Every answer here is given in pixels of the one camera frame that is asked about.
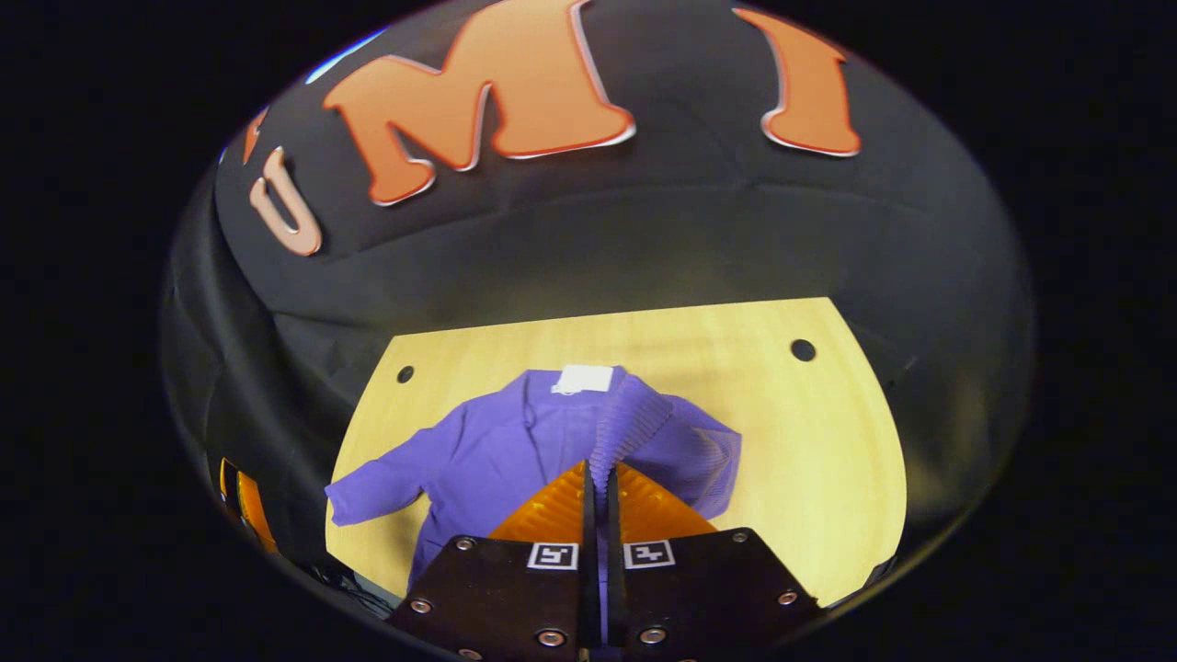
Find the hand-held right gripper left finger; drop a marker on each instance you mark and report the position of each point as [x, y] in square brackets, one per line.
[589, 552]

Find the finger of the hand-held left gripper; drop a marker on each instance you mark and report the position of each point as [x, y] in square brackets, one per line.
[227, 480]
[256, 510]

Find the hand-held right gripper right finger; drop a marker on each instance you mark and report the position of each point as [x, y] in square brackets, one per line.
[614, 570]

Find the purple knit garment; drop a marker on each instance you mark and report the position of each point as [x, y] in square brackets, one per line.
[515, 450]

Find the black backdrop cloth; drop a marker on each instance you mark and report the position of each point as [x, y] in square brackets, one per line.
[644, 239]

